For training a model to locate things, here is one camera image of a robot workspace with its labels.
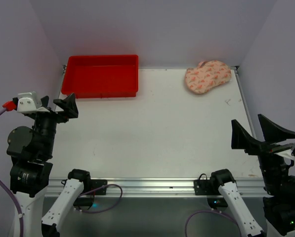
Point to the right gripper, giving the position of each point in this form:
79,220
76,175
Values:
265,148

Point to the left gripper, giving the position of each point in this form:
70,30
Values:
49,113

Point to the floral mesh laundry bag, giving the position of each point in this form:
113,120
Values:
206,76

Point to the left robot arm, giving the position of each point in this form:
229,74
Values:
30,149

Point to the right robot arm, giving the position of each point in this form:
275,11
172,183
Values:
276,155

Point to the red plastic bin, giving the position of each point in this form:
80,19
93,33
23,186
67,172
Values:
101,76

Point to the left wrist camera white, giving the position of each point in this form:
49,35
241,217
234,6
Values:
30,103

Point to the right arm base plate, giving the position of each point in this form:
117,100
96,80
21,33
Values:
204,188

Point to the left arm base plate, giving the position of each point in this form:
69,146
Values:
95,187

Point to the aluminium front rail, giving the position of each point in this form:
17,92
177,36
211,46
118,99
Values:
179,187

